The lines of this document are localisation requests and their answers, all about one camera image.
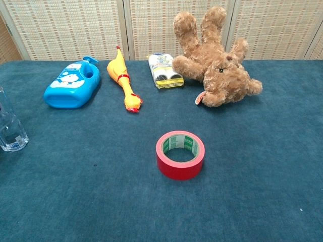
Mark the blue cartoon lotion pump bottle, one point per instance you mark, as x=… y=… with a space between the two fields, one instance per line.
x=73 y=87

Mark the white yellow packaged rolls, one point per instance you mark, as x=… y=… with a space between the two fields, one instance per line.
x=161 y=68

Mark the teal blue table cloth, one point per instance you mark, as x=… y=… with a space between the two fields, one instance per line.
x=101 y=201

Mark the brown plush teddy bear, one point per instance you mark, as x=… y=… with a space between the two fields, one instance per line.
x=227 y=80

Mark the yellow rubber chicken toy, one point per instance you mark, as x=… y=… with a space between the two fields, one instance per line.
x=118 y=68

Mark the red adhesive tape roll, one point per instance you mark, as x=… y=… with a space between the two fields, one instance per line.
x=179 y=171

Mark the woven folding screen panel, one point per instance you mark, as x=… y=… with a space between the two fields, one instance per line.
x=318 y=50
x=7 y=50
x=151 y=25
x=70 y=25
x=275 y=25

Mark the transparent plastic water bottle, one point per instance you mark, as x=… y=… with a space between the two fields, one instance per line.
x=12 y=136

